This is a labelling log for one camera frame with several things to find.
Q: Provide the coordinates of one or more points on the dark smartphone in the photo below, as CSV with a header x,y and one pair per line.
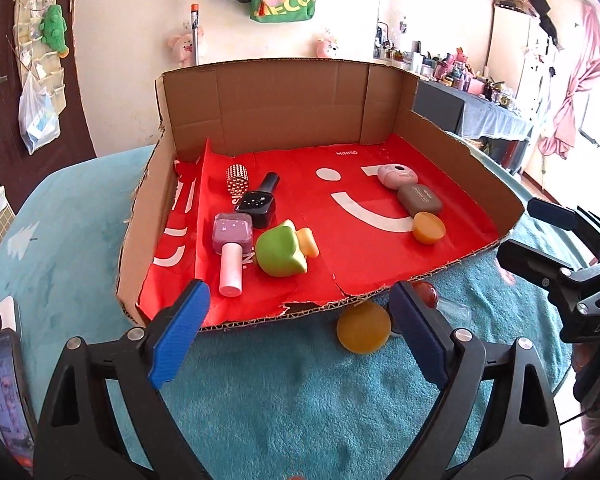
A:
x,y
10,400

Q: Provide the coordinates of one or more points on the orange-capped pen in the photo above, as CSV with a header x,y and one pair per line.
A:
x,y
196,35

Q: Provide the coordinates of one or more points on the orange round disc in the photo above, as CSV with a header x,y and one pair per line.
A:
x,y
428,228
363,328

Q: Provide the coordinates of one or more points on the pink curtain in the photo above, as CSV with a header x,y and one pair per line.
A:
x,y
585,90

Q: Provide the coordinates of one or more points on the black hanging clothes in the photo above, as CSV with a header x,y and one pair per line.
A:
x,y
542,10

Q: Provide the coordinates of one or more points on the cardboard box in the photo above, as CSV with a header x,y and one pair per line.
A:
x,y
280,105

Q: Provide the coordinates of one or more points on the pink-capped nail polish bottle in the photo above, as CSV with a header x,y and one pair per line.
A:
x,y
231,240

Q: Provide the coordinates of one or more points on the red glossy ball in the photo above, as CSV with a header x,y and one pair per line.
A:
x,y
426,294

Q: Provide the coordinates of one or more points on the black nail polish bottle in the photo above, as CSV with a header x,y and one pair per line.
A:
x,y
255,207

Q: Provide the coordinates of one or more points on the brown wooden door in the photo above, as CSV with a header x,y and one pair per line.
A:
x,y
75,110

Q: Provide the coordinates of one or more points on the white flat device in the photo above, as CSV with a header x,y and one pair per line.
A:
x,y
0,315

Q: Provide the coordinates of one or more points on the rhinestone-capped bottle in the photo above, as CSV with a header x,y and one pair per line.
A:
x,y
236,180

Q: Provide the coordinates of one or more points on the brown eye shadow case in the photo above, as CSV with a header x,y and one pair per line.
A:
x,y
420,199

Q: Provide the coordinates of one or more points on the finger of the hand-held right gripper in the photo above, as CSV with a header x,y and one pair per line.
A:
x,y
555,212
530,260

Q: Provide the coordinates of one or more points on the green plush toy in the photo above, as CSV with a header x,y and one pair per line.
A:
x,y
55,30

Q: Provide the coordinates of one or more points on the clear plastic bag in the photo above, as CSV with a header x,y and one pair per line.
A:
x,y
39,120

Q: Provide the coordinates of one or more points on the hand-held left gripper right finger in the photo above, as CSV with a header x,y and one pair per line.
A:
x,y
420,332

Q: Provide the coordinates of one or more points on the white wardrobe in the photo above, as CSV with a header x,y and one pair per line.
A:
x,y
510,50

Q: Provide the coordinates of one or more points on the desk with dark cloth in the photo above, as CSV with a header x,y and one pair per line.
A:
x,y
440,107

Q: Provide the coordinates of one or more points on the beige hanging organiser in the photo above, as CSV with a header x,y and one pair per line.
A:
x,y
32,45

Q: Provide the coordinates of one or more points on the pink oval compact case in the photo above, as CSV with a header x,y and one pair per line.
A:
x,y
397,174

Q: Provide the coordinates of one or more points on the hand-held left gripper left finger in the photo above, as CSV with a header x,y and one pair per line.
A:
x,y
177,332

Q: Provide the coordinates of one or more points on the row of cosmetics bottles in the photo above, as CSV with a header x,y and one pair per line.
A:
x,y
455,70

